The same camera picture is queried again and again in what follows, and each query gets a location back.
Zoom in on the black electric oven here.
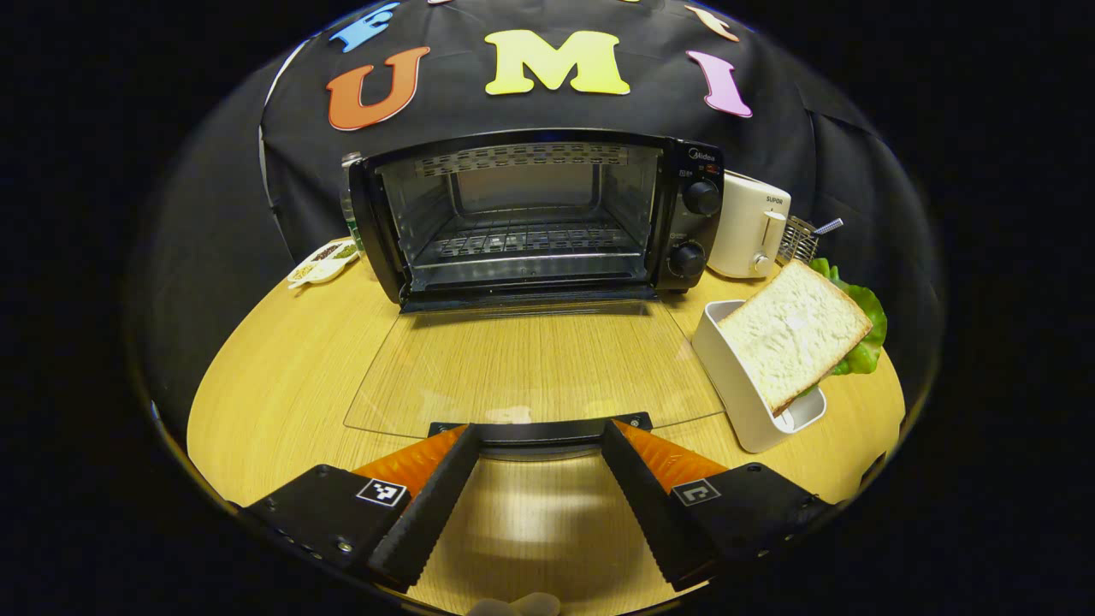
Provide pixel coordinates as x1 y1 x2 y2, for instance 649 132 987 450
344 128 726 463

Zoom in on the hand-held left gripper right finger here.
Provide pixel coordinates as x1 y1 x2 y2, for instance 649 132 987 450
601 419 835 593

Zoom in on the clear plastic water bottle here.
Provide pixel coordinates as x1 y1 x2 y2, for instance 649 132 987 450
340 152 364 253

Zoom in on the white rectangular tray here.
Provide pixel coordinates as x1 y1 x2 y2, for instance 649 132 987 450
691 299 828 454

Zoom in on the black backdrop cloth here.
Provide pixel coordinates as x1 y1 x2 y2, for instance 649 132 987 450
128 0 942 429

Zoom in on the bread and lettuce sandwich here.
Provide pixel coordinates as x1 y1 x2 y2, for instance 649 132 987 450
717 257 888 418

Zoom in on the metal wire basket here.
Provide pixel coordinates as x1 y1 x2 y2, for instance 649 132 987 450
774 216 820 266

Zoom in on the white divided seasoning dish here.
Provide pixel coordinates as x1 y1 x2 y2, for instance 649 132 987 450
287 240 360 290

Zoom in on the white toaster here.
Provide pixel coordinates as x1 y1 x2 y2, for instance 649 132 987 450
707 171 792 279

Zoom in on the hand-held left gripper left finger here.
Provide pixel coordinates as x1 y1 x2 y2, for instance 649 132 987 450
242 423 482 591

